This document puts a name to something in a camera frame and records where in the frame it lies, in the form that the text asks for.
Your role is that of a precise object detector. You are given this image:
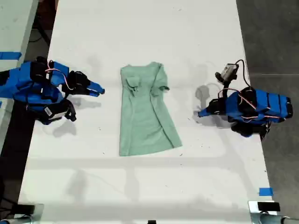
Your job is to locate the black camera box white label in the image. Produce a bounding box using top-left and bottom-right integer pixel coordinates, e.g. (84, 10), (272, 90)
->
(43, 99), (77, 122)

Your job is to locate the black camera box silver face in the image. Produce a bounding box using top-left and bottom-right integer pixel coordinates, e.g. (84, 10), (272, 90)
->
(214, 63), (239, 83)

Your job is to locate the metal table bracket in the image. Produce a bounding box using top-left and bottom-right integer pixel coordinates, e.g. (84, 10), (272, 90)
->
(13, 203), (45, 220)
(248, 200), (281, 224)

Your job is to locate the pale green T-shirt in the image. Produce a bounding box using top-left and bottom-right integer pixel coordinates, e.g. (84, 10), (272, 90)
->
(118, 61), (184, 157)

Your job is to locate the small blue tape square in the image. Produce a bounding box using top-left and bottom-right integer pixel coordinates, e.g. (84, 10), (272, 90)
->
(258, 187), (274, 196)

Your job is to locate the red white servo wire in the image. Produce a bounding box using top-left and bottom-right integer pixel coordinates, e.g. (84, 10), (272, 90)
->
(218, 88), (272, 122)
(45, 60), (73, 91)

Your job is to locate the long blue tape strip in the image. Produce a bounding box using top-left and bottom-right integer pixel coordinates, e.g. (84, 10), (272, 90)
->
(0, 51), (22, 61)

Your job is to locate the black camera cable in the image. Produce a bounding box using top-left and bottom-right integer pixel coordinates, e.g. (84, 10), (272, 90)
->
(235, 59), (252, 89)

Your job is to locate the white side table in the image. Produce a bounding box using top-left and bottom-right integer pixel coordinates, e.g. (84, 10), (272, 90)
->
(0, 0), (39, 152)

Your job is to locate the short black camera stalk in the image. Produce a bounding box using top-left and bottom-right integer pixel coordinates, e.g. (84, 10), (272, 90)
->
(221, 79), (235, 100)

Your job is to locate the black floor cable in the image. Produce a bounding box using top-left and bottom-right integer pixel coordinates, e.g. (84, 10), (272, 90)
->
(29, 14), (53, 47)

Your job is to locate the small black box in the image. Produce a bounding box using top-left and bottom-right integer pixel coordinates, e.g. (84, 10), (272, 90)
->
(257, 202), (281, 212)
(15, 204), (36, 216)

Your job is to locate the grey metal tube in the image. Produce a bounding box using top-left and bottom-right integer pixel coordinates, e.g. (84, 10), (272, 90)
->
(0, 216), (33, 224)
(261, 211), (299, 224)

